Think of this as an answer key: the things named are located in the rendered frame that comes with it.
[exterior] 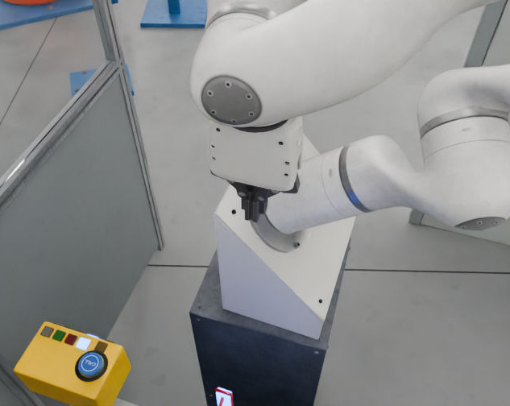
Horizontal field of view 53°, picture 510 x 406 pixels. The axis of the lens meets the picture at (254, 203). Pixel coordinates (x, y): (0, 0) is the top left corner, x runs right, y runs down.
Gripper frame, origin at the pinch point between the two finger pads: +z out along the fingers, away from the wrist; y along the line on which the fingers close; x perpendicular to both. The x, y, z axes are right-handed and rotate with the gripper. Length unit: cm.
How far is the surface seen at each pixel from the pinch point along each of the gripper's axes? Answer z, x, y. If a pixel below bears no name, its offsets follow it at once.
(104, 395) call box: 38.9, 16.8, 21.1
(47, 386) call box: 38, 18, 31
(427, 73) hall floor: 144, -252, -37
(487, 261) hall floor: 143, -115, -75
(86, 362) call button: 35.1, 13.6, 25.2
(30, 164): 45, -31, 69
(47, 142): 44, -39, 69
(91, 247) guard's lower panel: 92, -40, 69
